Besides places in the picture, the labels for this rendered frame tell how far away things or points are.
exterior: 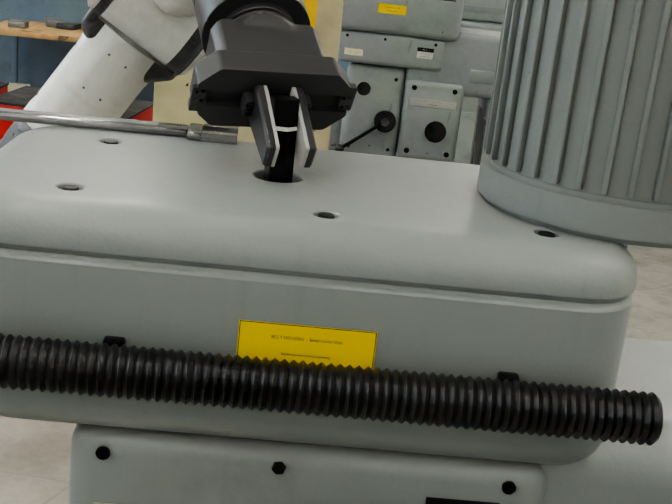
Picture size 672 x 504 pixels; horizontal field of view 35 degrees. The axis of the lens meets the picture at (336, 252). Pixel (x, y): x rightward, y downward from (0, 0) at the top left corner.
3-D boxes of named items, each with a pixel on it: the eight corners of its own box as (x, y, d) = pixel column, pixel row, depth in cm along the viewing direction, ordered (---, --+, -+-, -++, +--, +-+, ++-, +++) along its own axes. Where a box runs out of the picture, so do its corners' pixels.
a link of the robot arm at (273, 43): (336, 152, 86) (307, 57, 93) (369, 58, 79) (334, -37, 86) (181, 146, 82) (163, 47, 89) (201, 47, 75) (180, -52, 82)
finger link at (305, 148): (308, 142, 76) (291, 84, 79) (298, 174, 78) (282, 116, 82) (329, 143, 76) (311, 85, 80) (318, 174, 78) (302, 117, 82)
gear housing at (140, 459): (62, 558, 75) (66, 431, 72) (122, 405, 98) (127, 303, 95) (532, 596, 76) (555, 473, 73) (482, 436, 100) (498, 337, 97)
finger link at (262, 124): (272, 173, 77) (257, 115, 81) (282, 141, 75) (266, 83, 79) (251, 173, 77) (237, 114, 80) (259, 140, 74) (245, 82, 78)
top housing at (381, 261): (-81, 423, 71) (-85, 191, 66) (23, 289, 96) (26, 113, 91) (615, 483, 73) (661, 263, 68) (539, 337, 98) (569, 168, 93)
